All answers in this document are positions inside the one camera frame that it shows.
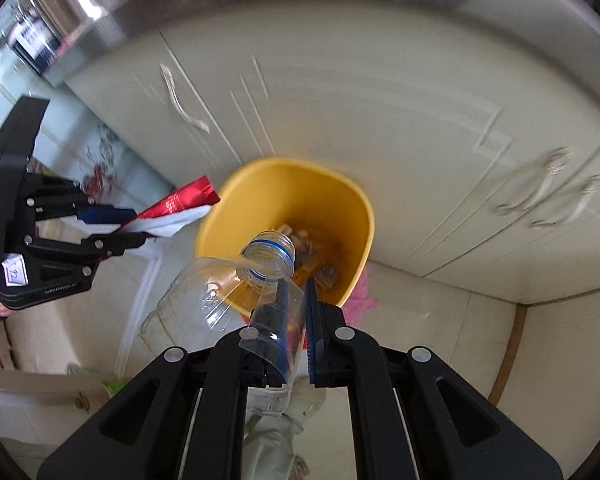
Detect red foil snack bag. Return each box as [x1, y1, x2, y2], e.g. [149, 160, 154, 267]
[116, 176, 221, 237]

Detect clear plastic bottle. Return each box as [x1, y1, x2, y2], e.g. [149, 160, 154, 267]
[140, 231, 306, 385]

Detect yellow plastic trash bin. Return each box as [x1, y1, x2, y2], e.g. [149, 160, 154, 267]
[194, 158, 375, 307]

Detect person's grey trouser leg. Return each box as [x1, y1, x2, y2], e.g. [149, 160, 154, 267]
[242, 377, 327, 479]

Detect pink cloth on floor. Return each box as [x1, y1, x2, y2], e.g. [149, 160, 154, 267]
[341, 269, 377, 326]

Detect white cabinet door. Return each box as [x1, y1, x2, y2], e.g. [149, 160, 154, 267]
[67, 1, 600, 304]

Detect left silver cabinet handle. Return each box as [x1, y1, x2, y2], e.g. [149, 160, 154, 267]
[159, 64, 210, 134]

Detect right silver cabinet handles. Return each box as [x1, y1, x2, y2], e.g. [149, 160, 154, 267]
[494, 146, 600, 231]

